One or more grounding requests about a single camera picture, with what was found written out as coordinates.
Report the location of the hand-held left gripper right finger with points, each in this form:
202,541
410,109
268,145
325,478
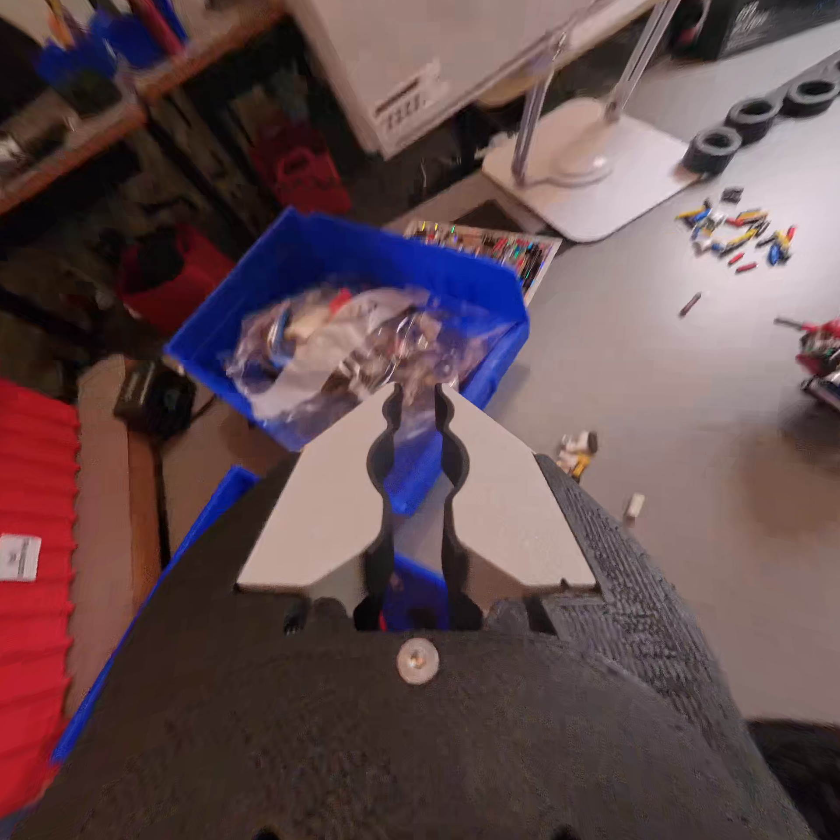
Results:
518,518

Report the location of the brown lego axle pin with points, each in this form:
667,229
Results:
690,304

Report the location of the plastic bag of lego parts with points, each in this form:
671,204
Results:
341,348

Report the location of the black rubber lego tire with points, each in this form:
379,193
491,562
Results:
712,151
814,98
754,121

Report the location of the instruction booklet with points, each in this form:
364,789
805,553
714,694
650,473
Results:
407,59

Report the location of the lego set box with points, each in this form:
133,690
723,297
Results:
754,26

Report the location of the black power adapter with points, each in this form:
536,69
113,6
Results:
154,397

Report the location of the yellow grey lego connector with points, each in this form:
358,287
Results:
577,453

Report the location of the pile of loose lego pieces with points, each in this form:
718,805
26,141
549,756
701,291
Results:
735,229

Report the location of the white lego bushing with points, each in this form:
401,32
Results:
634,508

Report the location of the wooden edged desk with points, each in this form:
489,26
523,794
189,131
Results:
98,131

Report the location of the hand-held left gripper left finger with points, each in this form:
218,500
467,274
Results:
315,518

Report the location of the lego car chassis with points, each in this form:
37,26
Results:
820,354

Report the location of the colourful sticker sheet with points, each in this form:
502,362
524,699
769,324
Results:
505,253

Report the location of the blue storage bin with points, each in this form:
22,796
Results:
295,256
98,49
223,499

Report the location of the red storage bin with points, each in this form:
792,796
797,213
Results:
33,623

